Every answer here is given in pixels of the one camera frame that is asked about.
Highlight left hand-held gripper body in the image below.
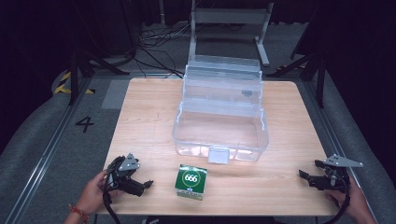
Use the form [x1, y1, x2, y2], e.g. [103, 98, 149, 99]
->
[106, 152, 141, 190]

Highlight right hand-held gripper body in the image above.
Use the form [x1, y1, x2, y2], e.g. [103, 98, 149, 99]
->
[322, 153, 364, 191]

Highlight green square box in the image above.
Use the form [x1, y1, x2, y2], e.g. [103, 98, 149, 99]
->
[174, 163, 208, 202]

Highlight clear plastic storage box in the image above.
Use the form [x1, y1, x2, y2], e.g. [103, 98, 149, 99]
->
[172, 54, 271, 165]

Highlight person's right hand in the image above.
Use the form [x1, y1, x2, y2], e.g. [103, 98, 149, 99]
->
[324, 176, 371, 220]

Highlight person's left hand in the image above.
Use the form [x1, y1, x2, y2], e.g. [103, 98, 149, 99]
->
[75, 170, 121, 216]

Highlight black tripod stand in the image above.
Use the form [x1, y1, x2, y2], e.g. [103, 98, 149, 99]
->
[68, 46, 131, 106]
[266, 50, 329, 109]

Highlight grey metal stand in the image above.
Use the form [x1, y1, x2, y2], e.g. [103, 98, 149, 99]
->
[187, 0, 275, 67]

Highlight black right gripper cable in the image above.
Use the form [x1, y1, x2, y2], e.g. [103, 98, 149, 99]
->
[322, 182, 352, 224]

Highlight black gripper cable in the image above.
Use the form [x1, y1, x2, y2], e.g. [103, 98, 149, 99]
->
[102, 186, 122, 224]
[322, 182, 352, 224]

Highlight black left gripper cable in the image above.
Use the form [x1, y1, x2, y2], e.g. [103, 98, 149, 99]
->
[102, 186, 122, 224]

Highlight red bead bracelet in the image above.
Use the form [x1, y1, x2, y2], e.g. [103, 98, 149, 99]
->
[67, 203, 91, 222]

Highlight black floor cables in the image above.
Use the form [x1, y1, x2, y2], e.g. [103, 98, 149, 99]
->
[133, 21, 191, 79]

